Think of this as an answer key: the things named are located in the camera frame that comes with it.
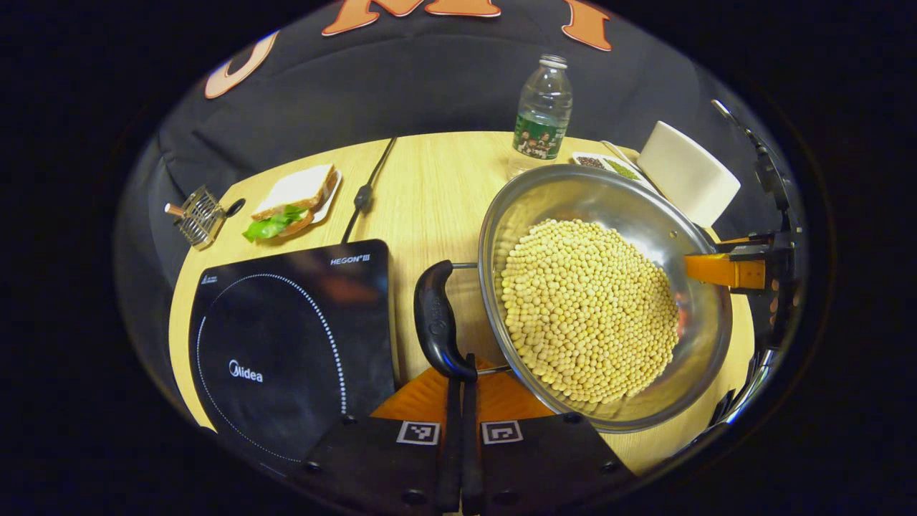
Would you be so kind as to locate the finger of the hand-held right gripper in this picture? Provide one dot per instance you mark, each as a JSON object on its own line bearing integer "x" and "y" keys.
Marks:
{"x": 723, "y": 271}

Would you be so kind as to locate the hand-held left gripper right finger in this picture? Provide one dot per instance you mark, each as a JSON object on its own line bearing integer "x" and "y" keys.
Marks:
{"x": 471, "y": 444}

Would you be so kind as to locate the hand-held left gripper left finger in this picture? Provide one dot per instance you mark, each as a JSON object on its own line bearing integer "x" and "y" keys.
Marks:
{"x": 451, "y": 444}

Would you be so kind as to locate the pile of yellow soybeans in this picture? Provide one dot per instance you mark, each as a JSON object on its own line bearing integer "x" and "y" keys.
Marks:
{"x": 587, "y": 308}

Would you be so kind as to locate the black induction cooktop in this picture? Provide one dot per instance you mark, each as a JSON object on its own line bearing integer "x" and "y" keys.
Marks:
{"x": 286, "y": 344}

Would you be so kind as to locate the white toaster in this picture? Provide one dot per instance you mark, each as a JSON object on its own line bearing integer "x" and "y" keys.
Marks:
{"x": 688, "y": 172}

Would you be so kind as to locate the white divided bean dish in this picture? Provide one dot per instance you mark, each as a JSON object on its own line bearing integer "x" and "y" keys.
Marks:
{"x": 609, "y": 165}

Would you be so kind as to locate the clear plastic water bottle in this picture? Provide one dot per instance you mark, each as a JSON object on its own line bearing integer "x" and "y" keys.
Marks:
{"x": 542, "y": 107}

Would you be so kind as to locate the white plate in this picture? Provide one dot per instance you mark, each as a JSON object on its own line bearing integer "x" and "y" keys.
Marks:
{"x": 331, "y": 197}

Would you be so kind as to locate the sandwich with lettuce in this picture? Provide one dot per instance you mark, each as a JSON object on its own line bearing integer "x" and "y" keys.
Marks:
{"x": 294, "y": 193}

